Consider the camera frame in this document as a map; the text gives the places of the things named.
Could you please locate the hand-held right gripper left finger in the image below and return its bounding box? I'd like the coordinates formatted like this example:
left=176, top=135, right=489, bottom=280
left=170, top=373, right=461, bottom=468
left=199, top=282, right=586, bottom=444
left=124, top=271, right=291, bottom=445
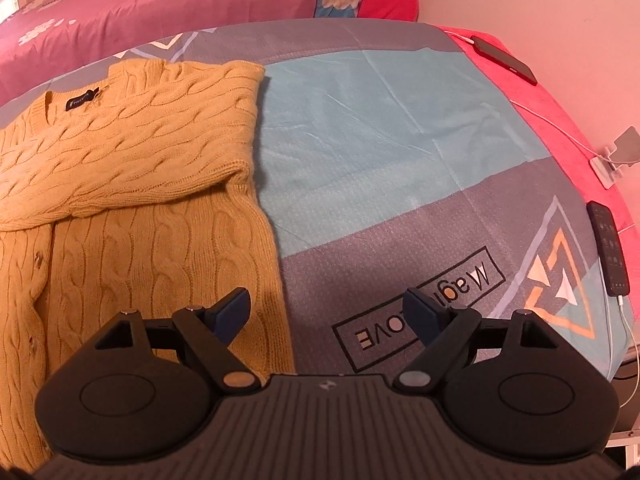
left=94, top=287, right=263, bottom=391

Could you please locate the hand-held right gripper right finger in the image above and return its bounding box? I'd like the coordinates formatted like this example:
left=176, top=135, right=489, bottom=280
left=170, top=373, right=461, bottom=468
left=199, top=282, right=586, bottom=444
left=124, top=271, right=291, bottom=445
left=392, top=287, right=558, bottom=394

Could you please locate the yellow cable-knit sweater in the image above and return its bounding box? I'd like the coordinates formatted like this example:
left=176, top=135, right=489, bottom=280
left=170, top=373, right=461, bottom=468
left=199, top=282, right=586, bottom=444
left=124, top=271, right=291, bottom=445
left=0, top=58, right=296, bottom=466

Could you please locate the black smartphone lit screen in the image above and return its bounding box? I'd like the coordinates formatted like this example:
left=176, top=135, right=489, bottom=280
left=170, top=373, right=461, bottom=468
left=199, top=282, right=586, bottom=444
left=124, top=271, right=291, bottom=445
left=586, top=201, right=630, bottom=297

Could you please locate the white charger adapter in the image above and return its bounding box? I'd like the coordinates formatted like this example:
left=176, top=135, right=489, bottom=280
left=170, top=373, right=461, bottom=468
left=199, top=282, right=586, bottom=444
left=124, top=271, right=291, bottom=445
left=589, top=126, right=640, bottom=191

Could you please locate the black smartphone dark screen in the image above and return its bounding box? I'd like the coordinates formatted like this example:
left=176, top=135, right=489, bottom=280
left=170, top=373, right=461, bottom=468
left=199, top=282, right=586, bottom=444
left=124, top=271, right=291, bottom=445
left=470, top=35, right=539, bottom=86

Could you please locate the pink floral quilt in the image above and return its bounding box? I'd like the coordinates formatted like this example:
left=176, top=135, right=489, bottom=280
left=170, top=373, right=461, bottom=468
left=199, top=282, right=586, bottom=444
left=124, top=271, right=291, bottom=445
left=0, top=0, right=420, bottom=106

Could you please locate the white charging cable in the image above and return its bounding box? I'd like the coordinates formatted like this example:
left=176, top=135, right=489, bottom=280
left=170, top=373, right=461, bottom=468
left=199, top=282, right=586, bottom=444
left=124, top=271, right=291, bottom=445
left=445, top=29, right=608, bottom=162
left=616, top=294, right=640, bottom=411

